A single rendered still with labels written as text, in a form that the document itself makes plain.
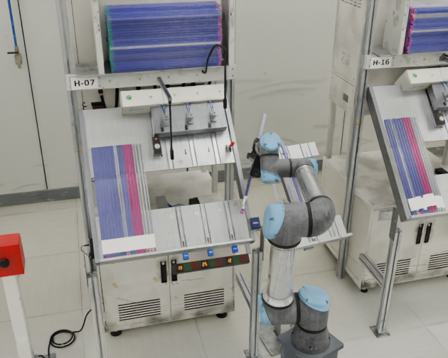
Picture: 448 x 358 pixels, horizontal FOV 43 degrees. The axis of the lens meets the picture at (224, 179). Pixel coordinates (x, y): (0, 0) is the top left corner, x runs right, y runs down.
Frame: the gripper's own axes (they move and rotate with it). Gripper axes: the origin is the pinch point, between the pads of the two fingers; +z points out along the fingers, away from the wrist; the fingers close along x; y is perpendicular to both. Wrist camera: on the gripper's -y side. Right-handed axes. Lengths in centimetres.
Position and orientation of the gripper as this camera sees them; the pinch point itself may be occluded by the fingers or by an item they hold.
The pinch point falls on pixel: (253, 161)
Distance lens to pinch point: 251.2
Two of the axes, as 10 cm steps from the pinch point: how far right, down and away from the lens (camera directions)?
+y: 2.7, -9.5, 1.7
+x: -9.6, -2.8, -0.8
